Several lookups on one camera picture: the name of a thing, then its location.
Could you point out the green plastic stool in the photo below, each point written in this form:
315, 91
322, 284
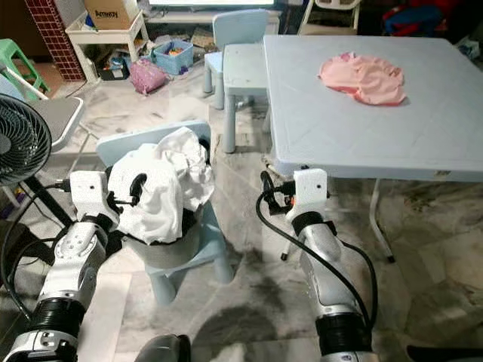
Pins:
16, 51

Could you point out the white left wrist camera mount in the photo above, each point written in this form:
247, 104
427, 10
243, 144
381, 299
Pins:
90, 192

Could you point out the brown printed cardboard box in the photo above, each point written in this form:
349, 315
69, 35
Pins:
112, 13

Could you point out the grey robot left leg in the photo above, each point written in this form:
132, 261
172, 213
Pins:
164, 351

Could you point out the white side table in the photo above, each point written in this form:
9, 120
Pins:
88, 38

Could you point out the white shirt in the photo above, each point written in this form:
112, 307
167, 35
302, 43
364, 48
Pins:
166, 204

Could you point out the pink dotted bag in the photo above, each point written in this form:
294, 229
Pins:
148, 77

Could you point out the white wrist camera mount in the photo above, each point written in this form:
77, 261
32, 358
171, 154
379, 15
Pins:
90, 192
308, 190

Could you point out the red tiled pillar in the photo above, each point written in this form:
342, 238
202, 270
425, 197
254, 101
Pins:
54, 38

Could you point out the black standing fan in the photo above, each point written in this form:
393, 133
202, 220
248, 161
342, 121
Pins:
23, 139

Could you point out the grey folding chair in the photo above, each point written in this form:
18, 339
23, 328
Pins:
64, 113

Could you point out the blue toy bin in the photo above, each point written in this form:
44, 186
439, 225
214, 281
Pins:
172, 57

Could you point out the pale blue child table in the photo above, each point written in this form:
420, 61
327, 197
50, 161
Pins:
245, 68

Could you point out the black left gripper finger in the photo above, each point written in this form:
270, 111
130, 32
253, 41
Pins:
139, 188

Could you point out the pale blue plastic folding table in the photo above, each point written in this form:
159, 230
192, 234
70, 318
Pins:
347, 136

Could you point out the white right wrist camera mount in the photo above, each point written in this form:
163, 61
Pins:
308, 190

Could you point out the pink shirt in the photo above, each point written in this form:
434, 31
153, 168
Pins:
362, 79

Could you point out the grey laundry basket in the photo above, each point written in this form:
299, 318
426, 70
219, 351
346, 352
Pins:
162, 253

